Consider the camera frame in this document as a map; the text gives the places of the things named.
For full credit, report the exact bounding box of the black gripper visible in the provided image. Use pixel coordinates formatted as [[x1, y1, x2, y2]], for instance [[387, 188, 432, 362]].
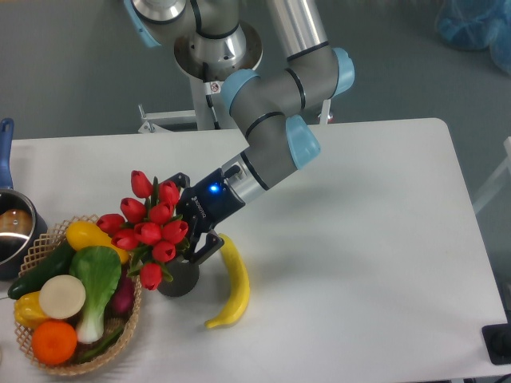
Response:
[[167, 168, 245, 264]]

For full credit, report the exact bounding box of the red tulip bouquet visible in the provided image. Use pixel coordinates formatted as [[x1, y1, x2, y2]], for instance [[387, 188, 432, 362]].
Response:
[[97, 170, 188, 290]]

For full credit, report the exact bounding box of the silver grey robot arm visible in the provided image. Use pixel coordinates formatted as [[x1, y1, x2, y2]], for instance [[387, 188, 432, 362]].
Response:
[[125, 1, 355, 264]]

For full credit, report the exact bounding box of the dark grey ribbed vase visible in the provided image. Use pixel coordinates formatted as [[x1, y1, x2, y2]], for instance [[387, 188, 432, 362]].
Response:
[[157, 259, 200, 298]]

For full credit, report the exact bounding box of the yellow banana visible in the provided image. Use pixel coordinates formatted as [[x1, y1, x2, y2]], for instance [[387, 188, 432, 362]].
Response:
[[204, 234, 251, 329]]

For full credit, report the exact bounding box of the green bok choy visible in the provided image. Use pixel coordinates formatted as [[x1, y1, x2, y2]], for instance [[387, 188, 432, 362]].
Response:
[[69, 246, 121, 344]]

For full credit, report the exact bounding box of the yellow squash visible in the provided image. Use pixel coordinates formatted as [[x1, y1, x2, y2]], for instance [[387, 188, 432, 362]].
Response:
[[65, 221, 129, 264]]

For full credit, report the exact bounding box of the purple eggplant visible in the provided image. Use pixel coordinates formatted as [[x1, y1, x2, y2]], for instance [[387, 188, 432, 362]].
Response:
[[110, 270, 135, 314]]

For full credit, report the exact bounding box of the woven wicker basket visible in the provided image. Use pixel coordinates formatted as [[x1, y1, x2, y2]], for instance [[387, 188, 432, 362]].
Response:
[[14, 215, 142, 377]]

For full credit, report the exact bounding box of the green cucumber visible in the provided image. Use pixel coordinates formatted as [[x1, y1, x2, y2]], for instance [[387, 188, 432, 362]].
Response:
[[7, 240, 76, 300]]

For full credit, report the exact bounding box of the white round radish slice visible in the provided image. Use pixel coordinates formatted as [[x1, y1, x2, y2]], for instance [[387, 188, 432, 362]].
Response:
[[38, 274, 86, 320]]

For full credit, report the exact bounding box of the blue saucepan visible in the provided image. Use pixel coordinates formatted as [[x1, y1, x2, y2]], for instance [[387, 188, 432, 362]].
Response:
[[1, 118, 47, 281]]

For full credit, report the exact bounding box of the green chili pepper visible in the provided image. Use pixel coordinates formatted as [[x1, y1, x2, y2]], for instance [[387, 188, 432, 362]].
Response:
[[75, 326, 124, 364]]

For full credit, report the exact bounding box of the orange fruit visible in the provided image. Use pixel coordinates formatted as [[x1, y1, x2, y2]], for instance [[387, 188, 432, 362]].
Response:
[[31, 320, 77, 365]]

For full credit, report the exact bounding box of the yellow bell pepper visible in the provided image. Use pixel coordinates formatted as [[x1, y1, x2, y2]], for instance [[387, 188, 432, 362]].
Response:
[[14, 291, 50, 330]]

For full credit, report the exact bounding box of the black device at table edge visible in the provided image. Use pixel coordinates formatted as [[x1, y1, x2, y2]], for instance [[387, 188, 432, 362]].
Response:
[[481, 323, 510, 365]]

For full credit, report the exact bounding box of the blue plastic bag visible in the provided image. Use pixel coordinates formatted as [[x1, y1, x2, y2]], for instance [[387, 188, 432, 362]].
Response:
[[435, 0, 510, 74]]

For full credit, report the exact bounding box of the white frame at right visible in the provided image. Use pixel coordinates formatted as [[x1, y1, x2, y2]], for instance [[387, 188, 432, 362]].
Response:
[[473, 136, 510, 215]]

